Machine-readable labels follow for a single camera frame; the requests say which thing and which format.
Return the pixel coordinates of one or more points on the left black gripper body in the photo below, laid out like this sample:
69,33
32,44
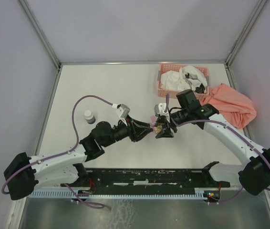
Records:
125,130

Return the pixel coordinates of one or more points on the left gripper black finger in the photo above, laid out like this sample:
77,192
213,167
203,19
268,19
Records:
140,132
138,123

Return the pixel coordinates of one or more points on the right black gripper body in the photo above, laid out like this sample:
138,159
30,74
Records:
169,125

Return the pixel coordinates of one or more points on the amber pill bottle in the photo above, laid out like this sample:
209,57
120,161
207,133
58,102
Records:
156,127

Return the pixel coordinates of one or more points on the pink weekly pill organizer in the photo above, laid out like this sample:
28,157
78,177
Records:
153,120

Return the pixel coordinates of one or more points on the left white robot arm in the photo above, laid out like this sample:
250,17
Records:
26,173

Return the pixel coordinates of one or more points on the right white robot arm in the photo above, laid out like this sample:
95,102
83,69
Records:
253,174

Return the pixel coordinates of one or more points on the pink plastic basket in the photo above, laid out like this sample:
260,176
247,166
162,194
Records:
165,67

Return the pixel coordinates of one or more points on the white cap pill bottle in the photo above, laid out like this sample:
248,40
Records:
89,117

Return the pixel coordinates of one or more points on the black white cloth in basket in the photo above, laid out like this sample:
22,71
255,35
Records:
192,78

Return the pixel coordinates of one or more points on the salmon pink cloth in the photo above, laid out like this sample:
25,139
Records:
236,108

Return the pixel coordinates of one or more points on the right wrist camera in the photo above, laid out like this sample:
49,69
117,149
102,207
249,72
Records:
161,109

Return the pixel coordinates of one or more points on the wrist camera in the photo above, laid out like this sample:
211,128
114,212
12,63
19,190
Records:
161,109
122,111

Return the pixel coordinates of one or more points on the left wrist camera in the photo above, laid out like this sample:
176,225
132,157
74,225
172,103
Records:
122,111

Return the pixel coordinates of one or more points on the white slotted cable duct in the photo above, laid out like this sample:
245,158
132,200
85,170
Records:
67,194

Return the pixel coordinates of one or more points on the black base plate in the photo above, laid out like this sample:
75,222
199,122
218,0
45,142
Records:
147,181

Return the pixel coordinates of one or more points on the right aluminium frame post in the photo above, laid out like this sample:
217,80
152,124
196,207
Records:
246,30

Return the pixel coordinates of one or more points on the aluminium frame post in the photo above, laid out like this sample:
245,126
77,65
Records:
246,30
39,32

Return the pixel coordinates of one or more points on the left aluminium frame post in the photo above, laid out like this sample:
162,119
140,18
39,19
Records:
39,32

